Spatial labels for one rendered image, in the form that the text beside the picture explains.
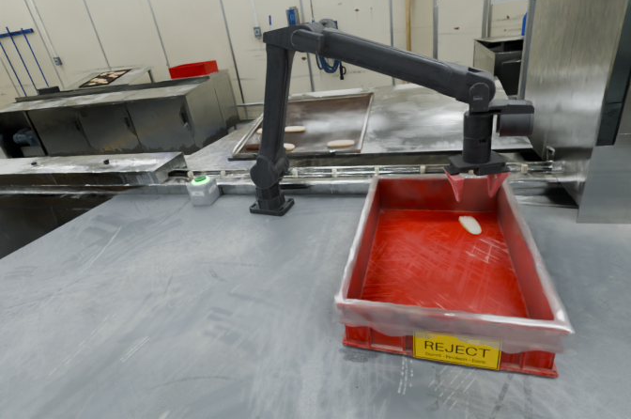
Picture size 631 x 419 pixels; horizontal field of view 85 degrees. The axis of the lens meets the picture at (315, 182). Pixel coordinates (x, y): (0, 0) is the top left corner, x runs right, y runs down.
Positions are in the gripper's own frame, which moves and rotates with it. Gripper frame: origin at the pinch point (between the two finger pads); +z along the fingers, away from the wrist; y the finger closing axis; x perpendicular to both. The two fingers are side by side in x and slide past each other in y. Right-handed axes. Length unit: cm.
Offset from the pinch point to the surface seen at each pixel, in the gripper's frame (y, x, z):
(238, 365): -52, -31, 9
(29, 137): -410, 355, 36
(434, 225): -8.4, 2.8, 8.5
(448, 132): 9.9, 45.3, 0.3
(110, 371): -75, -30, 8
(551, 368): -4.5, -37.6, 7.8
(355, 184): -25.5, 24.0, 4.7
